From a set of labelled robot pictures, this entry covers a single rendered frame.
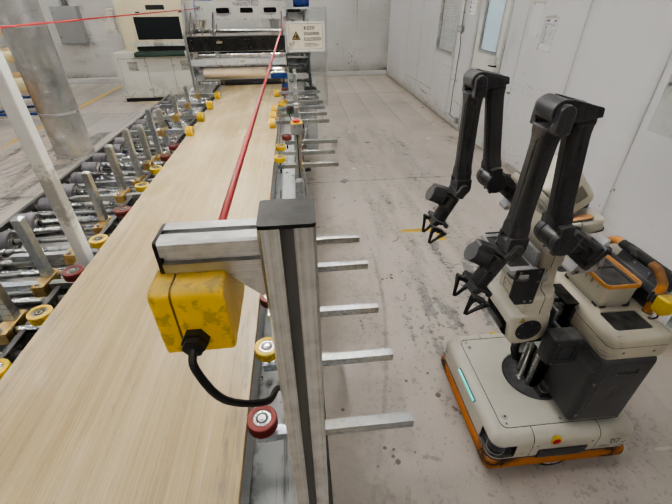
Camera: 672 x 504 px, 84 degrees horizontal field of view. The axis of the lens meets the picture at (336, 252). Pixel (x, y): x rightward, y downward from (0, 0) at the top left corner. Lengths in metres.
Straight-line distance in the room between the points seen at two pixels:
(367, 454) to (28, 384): 1.40
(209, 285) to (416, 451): 1.89
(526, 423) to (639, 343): 0.57
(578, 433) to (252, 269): 1.90
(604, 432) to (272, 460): 1.44
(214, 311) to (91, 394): 1.08
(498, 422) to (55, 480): 1.58
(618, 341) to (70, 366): 1.83
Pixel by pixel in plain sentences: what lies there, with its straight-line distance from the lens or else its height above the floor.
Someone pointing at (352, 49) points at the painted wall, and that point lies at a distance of 11.83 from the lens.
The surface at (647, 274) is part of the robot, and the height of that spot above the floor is 0.91.
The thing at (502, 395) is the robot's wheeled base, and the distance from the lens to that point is 2.03.
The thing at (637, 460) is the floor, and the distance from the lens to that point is 2.48.
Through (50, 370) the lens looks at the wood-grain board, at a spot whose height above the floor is 0.90.
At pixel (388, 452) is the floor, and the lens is 2.08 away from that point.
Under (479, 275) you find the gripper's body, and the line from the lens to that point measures 1.23.
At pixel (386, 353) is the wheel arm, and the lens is 1.32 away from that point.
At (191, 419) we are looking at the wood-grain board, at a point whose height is 0.90.
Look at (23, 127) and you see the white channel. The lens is 1.78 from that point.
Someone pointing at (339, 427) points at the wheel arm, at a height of 0.85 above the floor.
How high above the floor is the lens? 1.82
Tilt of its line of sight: 34 degrees down
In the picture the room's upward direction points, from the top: 1 degrees counter-clockwise
